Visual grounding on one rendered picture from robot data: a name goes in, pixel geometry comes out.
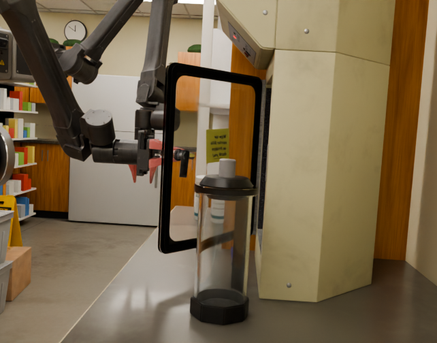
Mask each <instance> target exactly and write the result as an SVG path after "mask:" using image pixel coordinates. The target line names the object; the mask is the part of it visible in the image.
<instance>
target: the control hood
mask: <svg viewBox="0 0 437 343"><path fill-rule="evenodd" d="M216 2H217V6H218V12H219V16H220V20H221V27H222V30H223V33H224V34H225V35H226V36H227V37H228V38H229V39H230V36H229V26H228V22H229V23H230V24H231V25H232V26H233V27H234V29H235V30H236V31H237V32H238V33H239V34H240V35H241V36H242V37H243V38H244V40H245V41H246V42H247V43H248V45H249V46H250V47H251V48H252V49H253V50H254V51H255V52H256V56H255V62H254V65H253V64H252V63H251V62H250V61H249V60H248V61H249V62H250V63H251V64H252V65H253V67H254V68H255V69H262V70H265V69H266V68H267V66H268V63H269V62H270V59H271V57H272V54H273V52H274V49H275V44H276V23H277V13H278V0H216ZM230 40H231V39H230ZM232 43H233V42H232ZM233 44H234V43H233ZM234 45H235V44H234ZM235 46H236V45H235ZM236 47H237V46H236ZM237 48H238V47H237ZM238 50H239V51H240V52H242V51H241V50H240V49H239V48H238ZM242 54H243V53H242ZM243 55H244V54H243ZM244 56H245V55H244ZM245 57H246V56H245ZM246 58H247V57H246Z"/></svg>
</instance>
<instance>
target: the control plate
mask: <svg viewBox="0 0 437 343"><path fill-rule="evenodd" d="M228 26H229V36H230V39H231V40H232V42H233V43H234V44H235V45H236V46H237V47H238V48H239V49H240V50H241V51H242V53H243V54H244V55H245V53H244V52H245V51H244V49H243V48H245V44H246V45H247V46H248V47H247V48H248V49H247V50H248V51H247V52H248V53H249V54H250V56H249V57H247V59H248V60H249V61H250V62H251V63H252V64H253V65H254V62H255V56H256V52H255V51H254V50H253V49H252V48H251V47H250V46H249V45H248V43H247V42H246V41H245V40H244V38H243V37H242V36H241V35H240V34H239V33H238V32H237V31H236V30H235V29H234V27H233V26H232V25H231V24H230V23H229V22H228ZM233 32H234V33H235V34H236V35H235V34H234V33H233ZM234 36H235V37H236V38H237V39H236V38H235V37H234Z"/></svg>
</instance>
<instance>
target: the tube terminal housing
mask: <svg viewBox="0 0 437 343"><path fill-rule="evenodd" d="M394 12H395V0H278V13H277V23H276V44H275V49H274V52H273V54H272V57H271V59H270V62H269V63H268V66H267V68H266V69H267V70H266V77H265V79H266V83H265V91H266V88H272V96H271V107H270V128H269V138H268V145H269V148H268V169H267V180H266V182H265V202H264V213H263V234H262V245H261V253H260V248H259V240H258V235H257V234H256V240H255V264H256V271H257V284H258V290H259V298H260V299H279V300H289V301H309V302H318V301H322V300H324V299H328V298H330V297H334V296H337V295H340V294H343V293H346V292H349V291H352V290H355V289H358V288H361V287H364V286H367V285H369V284H371V283H372V268H373V259H374V244H375V235H376V220H377V212H378V196H379V188H380V180H381V164H382V156H383V140H384V132H385V117H386V109H387V93H388V85H389V69H390V66H389V65H390V60H391V44H392V36H393V20H394ZM257 230H258V228H257Z"/></svg>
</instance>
